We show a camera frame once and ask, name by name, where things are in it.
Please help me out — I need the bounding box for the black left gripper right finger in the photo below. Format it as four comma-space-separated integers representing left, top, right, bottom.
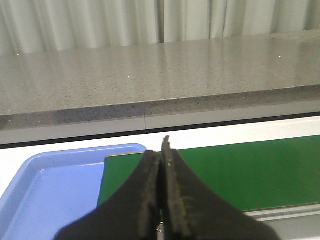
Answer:
158, 136, 279, 240

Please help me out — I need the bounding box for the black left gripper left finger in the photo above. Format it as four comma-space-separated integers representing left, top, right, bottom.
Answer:
54, 150, 161, 240

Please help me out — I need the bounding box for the blue plastic tray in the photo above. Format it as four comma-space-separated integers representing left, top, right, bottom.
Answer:
0, 143, 146, 240

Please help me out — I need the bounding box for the green conveyor belt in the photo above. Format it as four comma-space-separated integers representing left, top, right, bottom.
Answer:
97, 134, 320, 212

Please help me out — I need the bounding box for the grey stone countertop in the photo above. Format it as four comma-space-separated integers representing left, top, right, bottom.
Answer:
0, 30, 320, 131

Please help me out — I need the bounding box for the white pleated curtain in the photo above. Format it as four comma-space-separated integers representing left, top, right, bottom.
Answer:
0, 0, 320, 56

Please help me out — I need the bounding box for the aluminium conveyor side rail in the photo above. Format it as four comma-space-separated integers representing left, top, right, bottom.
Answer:
243, 203, 320, 222

